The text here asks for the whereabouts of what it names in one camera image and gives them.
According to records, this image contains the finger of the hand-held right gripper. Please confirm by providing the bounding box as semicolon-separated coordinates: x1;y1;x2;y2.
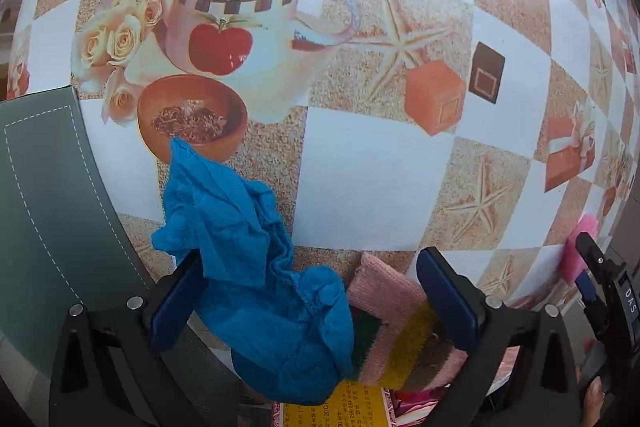
575;271;608;358
574;232;608;275

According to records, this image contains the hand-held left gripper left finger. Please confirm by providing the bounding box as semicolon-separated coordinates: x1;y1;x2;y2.
48;249;221;427

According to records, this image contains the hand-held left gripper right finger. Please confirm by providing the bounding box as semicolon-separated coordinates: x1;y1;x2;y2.
416;247;583;427

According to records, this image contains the yellow printed booklet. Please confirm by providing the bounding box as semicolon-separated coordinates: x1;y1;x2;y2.
270;379;436;427

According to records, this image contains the checkered printed tablecloth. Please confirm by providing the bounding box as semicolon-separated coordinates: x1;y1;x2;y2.
0;0;640;308

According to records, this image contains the person's right hand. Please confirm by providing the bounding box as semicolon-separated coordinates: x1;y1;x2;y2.
581;378;607;427

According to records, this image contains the large white cardboard box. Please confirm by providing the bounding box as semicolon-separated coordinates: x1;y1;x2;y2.
0;87;241;427

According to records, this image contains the blue cloth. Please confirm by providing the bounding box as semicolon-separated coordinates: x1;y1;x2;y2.
151;137;356;405

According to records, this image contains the striped knitted cloth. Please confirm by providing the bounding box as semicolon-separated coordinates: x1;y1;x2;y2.
345;252;471;393

